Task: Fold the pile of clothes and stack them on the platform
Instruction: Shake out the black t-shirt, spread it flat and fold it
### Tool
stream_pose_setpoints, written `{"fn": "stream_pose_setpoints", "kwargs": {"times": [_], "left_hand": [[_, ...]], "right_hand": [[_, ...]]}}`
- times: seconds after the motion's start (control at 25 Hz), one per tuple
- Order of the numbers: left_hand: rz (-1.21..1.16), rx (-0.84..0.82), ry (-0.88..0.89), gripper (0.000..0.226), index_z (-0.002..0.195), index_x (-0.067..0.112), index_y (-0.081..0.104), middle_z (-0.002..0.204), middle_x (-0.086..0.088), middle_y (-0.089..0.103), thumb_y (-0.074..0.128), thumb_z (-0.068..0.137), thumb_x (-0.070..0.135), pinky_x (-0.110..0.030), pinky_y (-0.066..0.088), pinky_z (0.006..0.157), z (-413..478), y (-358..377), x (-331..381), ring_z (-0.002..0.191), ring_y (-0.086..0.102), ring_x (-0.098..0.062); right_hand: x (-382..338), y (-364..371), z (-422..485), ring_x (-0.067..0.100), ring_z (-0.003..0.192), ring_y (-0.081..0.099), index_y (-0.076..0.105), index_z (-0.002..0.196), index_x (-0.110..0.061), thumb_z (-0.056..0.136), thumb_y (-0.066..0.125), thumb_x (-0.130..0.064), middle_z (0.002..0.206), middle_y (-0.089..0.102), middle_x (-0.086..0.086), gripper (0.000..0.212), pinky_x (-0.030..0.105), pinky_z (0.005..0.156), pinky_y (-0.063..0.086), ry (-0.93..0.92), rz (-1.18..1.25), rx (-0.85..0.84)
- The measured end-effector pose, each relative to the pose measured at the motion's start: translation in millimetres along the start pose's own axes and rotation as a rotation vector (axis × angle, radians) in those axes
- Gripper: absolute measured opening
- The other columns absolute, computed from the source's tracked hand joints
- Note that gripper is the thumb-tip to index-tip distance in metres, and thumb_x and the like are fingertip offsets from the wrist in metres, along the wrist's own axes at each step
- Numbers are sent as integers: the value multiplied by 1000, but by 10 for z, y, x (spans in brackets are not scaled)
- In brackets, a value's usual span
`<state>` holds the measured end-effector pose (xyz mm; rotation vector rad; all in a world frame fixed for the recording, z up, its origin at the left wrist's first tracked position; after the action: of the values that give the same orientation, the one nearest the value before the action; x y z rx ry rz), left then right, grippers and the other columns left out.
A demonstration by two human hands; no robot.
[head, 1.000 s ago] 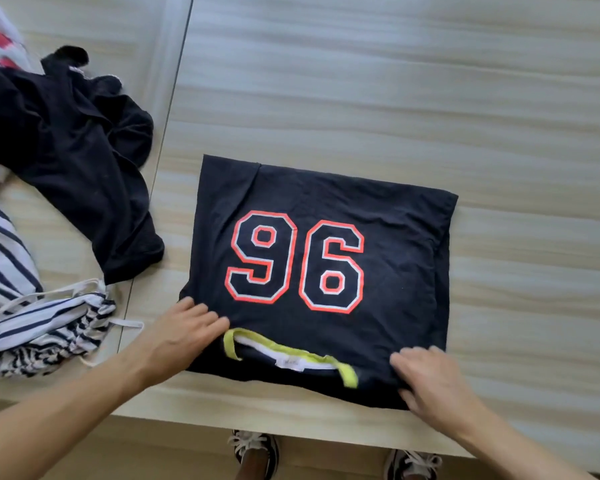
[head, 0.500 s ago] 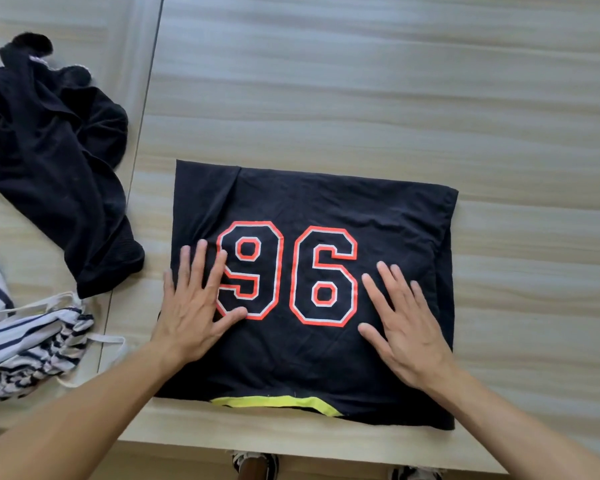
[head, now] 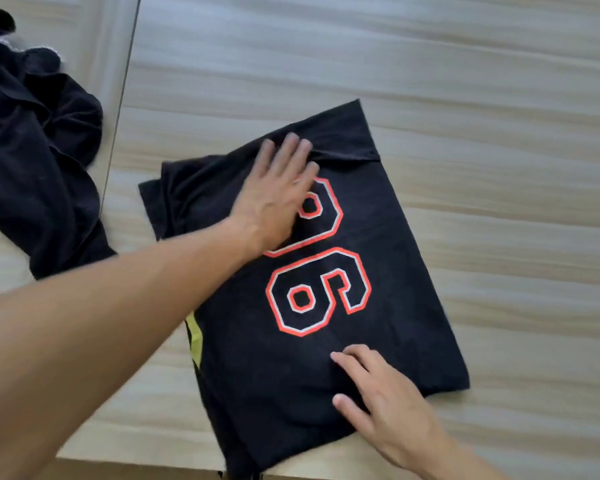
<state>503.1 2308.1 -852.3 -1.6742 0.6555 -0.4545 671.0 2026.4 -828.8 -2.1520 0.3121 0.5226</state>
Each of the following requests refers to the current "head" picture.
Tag person's right hand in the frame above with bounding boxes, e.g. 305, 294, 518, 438
329, 344, 447, 471

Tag person's left hand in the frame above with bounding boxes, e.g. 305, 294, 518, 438
229, 133, 321, 259

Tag black shirt with orange-outlined print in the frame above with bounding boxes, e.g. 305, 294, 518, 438
138, 99, 471, 480

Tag person's right forearm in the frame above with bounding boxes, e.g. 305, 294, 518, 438
405, 437, 511, 480

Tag person's left forearm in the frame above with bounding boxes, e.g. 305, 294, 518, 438
0, 217, 261, 480

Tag yellow-green fabric strip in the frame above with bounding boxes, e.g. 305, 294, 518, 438
185, 311, 204, 370

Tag crumpled black garment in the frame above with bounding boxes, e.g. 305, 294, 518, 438
0, 7, 117, 281

